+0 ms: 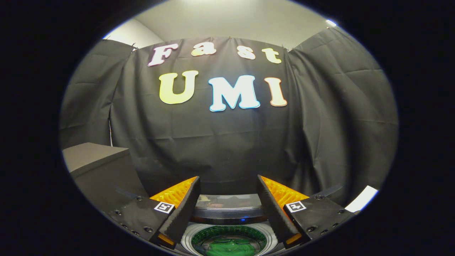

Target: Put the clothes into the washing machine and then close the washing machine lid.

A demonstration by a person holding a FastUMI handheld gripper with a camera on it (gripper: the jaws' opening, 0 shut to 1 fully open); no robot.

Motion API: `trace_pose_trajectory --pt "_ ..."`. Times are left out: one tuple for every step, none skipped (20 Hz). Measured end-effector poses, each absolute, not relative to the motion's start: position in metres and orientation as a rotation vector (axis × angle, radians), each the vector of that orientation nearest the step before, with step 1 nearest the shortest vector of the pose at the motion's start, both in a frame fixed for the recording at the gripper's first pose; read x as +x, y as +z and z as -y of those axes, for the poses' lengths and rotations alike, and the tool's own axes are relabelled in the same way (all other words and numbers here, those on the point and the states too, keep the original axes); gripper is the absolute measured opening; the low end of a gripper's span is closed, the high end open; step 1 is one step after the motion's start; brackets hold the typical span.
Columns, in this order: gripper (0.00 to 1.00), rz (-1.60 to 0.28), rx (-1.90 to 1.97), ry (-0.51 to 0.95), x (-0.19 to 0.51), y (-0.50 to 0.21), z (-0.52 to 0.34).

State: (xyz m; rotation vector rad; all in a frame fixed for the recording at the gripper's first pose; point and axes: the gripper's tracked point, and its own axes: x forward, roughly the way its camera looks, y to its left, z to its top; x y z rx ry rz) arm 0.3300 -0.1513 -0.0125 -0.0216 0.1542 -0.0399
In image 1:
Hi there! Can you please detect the black backdrop cloth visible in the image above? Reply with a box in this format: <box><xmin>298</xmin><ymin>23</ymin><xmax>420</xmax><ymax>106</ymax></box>
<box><xmin>60</xmin><ymin>27</ymin><xmax>398</xmax><ymax>208</ymax></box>

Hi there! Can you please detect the green polo shirt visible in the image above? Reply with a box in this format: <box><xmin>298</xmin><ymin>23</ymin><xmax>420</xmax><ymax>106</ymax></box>
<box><xmin>204</xmin><ymin>238</ymin><xmax>256</xmax><ymax>256</ymax></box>

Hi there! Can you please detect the dark grey washing machine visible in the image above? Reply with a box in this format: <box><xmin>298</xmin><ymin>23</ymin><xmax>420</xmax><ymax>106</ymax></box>
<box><xmin>178</xmin><ymin>213</ymin><xmax>285</xmax><ymax>256</ymax></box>

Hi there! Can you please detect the grey cabinet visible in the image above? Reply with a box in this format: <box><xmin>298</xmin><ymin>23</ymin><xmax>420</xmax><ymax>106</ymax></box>
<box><xmin>62</xmin><ymin>142</ymin><xmax>150</xmax><ymax>214</ymax></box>

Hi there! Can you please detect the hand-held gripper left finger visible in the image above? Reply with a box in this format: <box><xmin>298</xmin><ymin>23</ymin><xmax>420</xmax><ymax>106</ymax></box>
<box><xmin>107</xmin><ymin>177</ymin><xmax>201</xmax><ymax>249</ymax></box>

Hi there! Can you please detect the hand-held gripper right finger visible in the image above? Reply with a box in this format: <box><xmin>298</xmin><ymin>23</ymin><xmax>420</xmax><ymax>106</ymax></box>
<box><xmin>256</xmin><ymin>176</ymin><xmax>358</xmax><ymax>249</ymax></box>

